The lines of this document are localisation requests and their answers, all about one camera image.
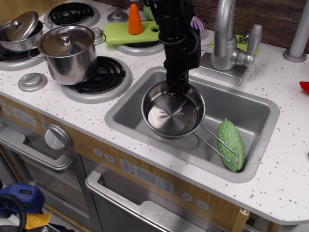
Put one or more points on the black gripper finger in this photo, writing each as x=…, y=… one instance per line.
x=177, y=89

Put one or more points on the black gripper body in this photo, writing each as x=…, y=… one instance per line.
x=181, y=58

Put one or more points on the steel saucepan with wire handle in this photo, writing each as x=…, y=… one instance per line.
x=174, y=116

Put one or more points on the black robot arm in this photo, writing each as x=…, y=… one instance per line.
x=173, y=18

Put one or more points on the grey toy sink basin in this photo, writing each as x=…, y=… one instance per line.
x=254, y=117

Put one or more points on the purple striped toy onion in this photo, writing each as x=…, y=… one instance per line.
x=198, y=24

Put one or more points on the silver toy faucet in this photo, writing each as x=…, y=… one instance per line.
x=226, y=62

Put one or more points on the green toy cabbage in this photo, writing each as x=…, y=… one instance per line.
x=148, y=13

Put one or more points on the orange toy carrot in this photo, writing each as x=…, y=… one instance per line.
x=134, y=20

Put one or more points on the green bitter melon toy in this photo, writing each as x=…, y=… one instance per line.
x=228, y=133

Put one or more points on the front right black burner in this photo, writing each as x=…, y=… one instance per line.
x=113, y=78

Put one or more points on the black burner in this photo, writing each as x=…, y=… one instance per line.
x=10, y=61
x=73, y=13
x=113, y=78

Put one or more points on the green cutting board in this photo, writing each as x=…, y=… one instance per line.
x=117, y=33

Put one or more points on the grey stove knob rear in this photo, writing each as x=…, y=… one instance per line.
x=118, y=16

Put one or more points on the grey stove knob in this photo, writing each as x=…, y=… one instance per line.
x=118, y=16
x=32, y=82

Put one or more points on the large steel pot with lid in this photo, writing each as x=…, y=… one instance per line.
x=70, y=54

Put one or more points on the grey pole with base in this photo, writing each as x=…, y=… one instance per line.
x=296, y=53

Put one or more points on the rear left black burner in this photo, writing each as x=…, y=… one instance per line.
x=73, y=13

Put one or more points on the red toy pepper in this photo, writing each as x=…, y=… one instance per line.
x=305, y=86

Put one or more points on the silver oven dial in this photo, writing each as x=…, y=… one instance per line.
x=56, y=138

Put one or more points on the grey stove knob front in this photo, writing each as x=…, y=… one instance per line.
x=32, y=82

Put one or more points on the small steel pot with lid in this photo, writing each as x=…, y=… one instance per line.
x=23, y=32

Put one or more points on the front left black burner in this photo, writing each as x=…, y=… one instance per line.
x=10, y=61

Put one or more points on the dishwasher door with handle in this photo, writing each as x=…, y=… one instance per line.
x=130, y=193

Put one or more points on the oven door with handle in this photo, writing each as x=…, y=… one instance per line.
x=59, y=174

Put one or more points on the blue clamp with black hose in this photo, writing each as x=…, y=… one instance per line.
x=20, y=209

